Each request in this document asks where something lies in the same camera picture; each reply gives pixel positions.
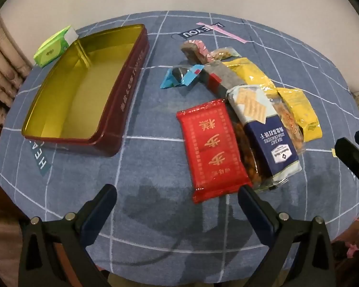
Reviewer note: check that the green tissue pack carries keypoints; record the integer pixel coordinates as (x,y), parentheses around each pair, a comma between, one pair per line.
(52,49)

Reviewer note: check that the small clear nut packet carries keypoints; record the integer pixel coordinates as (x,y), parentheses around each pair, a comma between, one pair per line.
(223,54)

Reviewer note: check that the blue white cracker packet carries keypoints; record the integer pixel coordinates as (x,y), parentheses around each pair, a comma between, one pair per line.
(269,146)

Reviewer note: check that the yellow snack packet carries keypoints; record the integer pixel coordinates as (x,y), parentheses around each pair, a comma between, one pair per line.
(302,113)
(251,74)

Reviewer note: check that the red snack packet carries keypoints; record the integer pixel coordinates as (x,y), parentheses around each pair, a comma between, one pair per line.
(212,149)

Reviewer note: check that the clear fried dough twist packet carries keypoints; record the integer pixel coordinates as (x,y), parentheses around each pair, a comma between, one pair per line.
(248,158)

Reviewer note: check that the grey snack packet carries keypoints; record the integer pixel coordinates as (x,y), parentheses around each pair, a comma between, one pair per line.
(224,77)

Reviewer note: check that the blue candy packet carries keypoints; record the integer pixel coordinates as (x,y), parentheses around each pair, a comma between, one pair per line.
(170,79)

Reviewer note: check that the patterned beige curtain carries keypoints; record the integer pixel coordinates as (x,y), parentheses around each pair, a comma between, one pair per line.
(3,65)

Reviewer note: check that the pink cake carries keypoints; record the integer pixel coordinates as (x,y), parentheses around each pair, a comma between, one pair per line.
(197,50)

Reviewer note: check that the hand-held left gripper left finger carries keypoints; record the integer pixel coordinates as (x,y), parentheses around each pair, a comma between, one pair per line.
(100,212)

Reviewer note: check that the dark patterned clothing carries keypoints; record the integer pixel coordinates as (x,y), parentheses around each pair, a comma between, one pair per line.
(347,263)

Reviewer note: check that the blue checked tablecloth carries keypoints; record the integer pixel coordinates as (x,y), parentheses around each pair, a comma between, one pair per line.
(155,167)

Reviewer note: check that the red metal tin box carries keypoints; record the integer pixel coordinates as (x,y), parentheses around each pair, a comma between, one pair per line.
(119,119)

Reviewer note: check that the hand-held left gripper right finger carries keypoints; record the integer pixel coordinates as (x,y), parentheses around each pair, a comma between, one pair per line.
(254,212)

